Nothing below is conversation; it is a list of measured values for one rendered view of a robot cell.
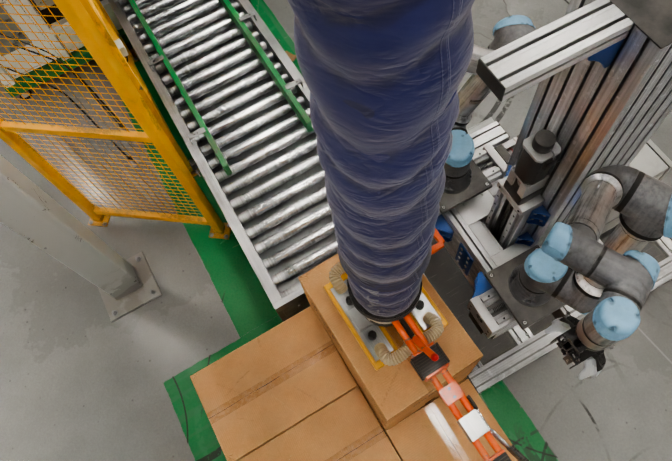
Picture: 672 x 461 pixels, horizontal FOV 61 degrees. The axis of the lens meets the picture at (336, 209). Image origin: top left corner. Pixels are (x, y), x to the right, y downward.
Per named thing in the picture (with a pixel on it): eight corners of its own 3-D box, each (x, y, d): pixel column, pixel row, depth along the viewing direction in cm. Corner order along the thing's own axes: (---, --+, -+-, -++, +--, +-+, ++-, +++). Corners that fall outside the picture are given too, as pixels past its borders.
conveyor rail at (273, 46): (204, -36, 367) (196, -61, 350) (211, -39, 367) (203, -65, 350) (398, 247, 272) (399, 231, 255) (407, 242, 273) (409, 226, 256)
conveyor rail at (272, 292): (112, 7, 357) (98, -17, 340) (119, 3, 358) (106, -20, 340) (279, 316, 262) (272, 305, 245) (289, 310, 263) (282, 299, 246)
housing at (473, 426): (455, 422, 168) (456, 420, 164) (473, 409, 169) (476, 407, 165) (469, 443, 165) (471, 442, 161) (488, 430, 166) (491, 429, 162)
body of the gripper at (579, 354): (548, 341, 132) (563, 329, 121) (578, 323, 133) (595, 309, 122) (569, 371, 129) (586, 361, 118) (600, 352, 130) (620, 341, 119)
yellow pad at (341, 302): (323, 287, 200) (322, 283, 195) (347, 273, 201) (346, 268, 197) (376, 371, 186) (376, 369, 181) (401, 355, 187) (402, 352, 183)
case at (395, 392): (310, 306, 249) (297, 277, 213) (386, 259, 255) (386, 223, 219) (387, 430, 225) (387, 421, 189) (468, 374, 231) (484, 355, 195)
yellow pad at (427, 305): (369, 260, 203) (368, 255, 198) (392, 245, 204) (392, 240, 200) (424, 340, 189) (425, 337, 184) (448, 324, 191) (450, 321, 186)
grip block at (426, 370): (408, 360, 177) (409, 356, 171) (434, 343, 178) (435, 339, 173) (423, 383, 173) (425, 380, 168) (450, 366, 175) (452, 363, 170)
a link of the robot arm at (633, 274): (616, 234, 115) (591, 276, 111) (671, 263, 111) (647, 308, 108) (602, 248, 122) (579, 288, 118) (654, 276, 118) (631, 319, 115)
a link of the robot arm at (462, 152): (440, 179, 204) (444, 160, 192) (433, 148, 210) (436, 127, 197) (474, 175, 204) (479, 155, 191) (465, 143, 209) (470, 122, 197)
